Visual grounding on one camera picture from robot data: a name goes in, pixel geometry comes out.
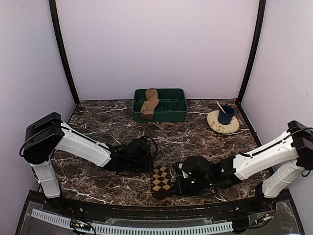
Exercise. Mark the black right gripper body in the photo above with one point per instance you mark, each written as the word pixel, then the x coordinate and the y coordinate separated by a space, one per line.
pixel 192 188

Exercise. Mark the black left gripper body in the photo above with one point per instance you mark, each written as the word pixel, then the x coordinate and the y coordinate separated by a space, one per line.
pixel 134 166

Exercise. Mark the brown argyle sock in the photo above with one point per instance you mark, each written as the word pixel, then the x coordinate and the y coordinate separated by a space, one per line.
pixel 162 185

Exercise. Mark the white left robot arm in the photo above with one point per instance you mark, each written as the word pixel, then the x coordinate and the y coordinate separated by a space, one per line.
pixel 50 133

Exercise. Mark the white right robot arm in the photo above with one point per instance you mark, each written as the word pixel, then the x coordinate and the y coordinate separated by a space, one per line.
pixel 292 150

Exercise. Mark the dark blue mug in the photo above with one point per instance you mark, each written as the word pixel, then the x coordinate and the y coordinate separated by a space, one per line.
pixel 226 118

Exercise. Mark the tan brown sock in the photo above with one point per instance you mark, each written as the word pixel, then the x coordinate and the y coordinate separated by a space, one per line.
pixel 148 107

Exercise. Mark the green compartment tray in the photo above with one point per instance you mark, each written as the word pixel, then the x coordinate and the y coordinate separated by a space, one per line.
pixel 172 106

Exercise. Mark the small circuit board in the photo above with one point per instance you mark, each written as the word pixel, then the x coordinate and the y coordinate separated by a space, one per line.
pixel 79 226

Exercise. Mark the wooden spoon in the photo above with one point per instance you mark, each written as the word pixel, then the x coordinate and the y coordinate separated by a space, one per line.
pixel 220 107

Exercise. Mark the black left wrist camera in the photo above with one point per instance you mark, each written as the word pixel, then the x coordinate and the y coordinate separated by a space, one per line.
pixel 138 149

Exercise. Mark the black front table rail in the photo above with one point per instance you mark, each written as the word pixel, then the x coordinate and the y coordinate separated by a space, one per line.
pixel 226 210

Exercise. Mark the white slotted cable duct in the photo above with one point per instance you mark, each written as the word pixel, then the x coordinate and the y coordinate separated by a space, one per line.
pixel 103 229

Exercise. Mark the black left frame post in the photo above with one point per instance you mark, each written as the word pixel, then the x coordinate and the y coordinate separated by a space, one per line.
pixel 62 50

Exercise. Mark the black frame post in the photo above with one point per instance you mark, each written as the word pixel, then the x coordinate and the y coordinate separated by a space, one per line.
pixel 62 50
pixel 253 50

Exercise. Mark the black right frame post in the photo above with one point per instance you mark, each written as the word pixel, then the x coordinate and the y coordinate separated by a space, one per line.
pixel 253 50

